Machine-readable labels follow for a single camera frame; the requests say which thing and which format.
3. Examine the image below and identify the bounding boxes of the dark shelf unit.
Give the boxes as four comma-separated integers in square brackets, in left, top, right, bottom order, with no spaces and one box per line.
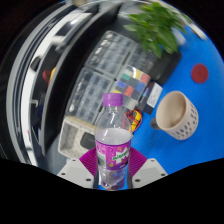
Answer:
[6,0,121,164]

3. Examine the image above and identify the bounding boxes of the plain black box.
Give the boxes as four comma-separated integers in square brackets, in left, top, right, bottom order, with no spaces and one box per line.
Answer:
[151,49,183,86]

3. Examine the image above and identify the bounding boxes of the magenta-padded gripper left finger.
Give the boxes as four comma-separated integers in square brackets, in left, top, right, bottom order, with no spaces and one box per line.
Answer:
[57,147,100,190]

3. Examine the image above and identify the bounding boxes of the white pegboard tray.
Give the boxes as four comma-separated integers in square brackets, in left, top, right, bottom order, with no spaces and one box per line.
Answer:
[58,116,101,159]

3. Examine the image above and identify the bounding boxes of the black box with white label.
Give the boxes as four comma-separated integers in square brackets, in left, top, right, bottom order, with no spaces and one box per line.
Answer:
[136,81,164,116]

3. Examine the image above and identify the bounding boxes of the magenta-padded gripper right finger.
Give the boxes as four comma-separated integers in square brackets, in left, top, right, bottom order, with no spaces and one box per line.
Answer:
[126,146,168,190]

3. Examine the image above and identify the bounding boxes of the yellow multimeter with red leads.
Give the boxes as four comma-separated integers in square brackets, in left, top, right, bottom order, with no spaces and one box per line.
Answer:
[125,108,144,134]

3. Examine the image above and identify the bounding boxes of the black speaker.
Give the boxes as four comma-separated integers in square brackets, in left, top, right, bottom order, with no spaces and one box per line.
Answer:
[79,131,98,151]

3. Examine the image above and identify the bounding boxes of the flat round red coaster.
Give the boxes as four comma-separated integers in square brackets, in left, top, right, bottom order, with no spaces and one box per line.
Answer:
[191,63,210,84]

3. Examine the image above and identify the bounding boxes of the green potted plant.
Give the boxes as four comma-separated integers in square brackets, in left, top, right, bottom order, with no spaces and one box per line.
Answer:
[123,1,188,59]

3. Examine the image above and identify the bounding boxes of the clear organizer with coloured parts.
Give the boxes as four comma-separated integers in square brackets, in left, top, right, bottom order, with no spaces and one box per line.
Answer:
[111,64,153,109]

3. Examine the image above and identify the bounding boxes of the beige mug with dark dashes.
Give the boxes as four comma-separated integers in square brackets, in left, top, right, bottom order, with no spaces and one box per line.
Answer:
[150,90,200,141]

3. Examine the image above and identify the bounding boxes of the clear bottle with purple cap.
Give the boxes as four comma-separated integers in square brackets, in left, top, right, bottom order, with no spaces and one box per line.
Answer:
[94,93,133,191]

